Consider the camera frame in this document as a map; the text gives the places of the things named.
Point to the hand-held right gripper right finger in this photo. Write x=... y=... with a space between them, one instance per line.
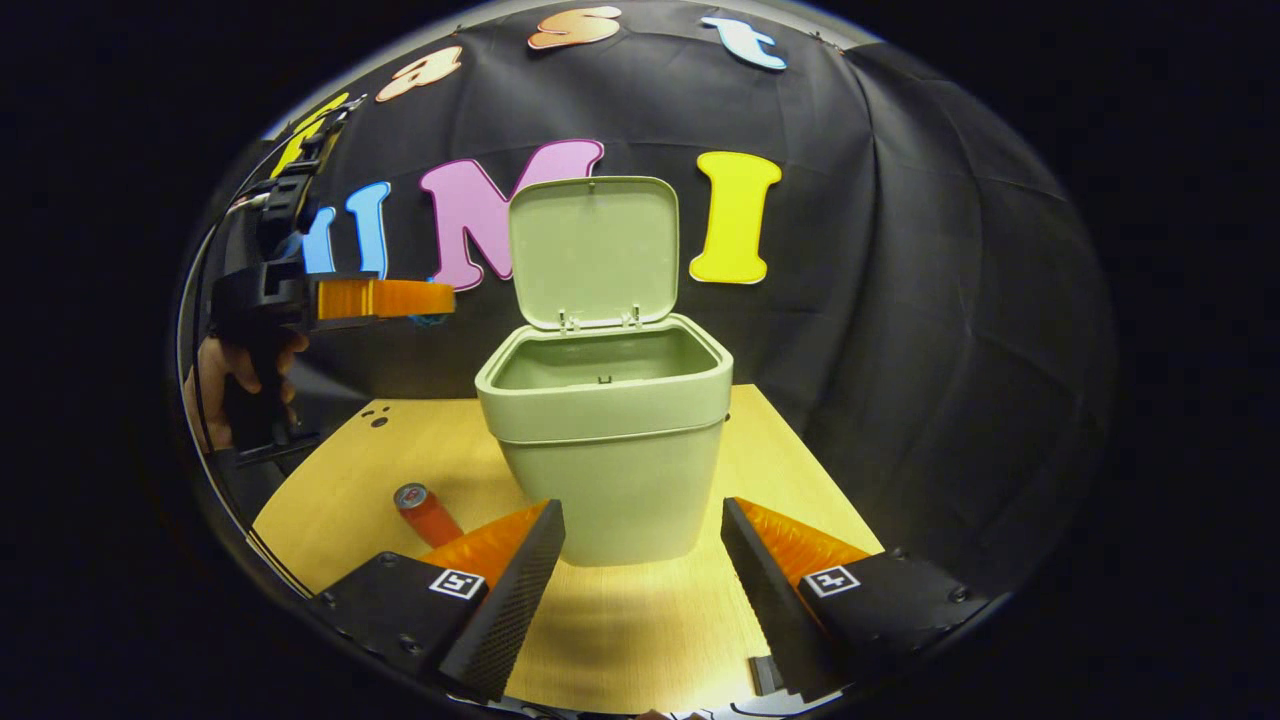
x=770 y=610

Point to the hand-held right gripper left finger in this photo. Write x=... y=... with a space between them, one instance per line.
x=510 y=610

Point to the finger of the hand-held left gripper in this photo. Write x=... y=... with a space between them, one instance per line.
x=385 y=298

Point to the blue paper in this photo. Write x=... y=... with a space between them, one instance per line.
x=431 y=320

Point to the red pop can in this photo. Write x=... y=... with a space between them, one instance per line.
x=425 y=515

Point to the pale green desktop garbage bin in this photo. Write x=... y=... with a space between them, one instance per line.
x=610 y=460

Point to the wooden desktop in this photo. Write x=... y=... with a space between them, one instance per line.
x=640 y=620

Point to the black backdrop cloth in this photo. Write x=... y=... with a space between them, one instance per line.
x=900 y=250

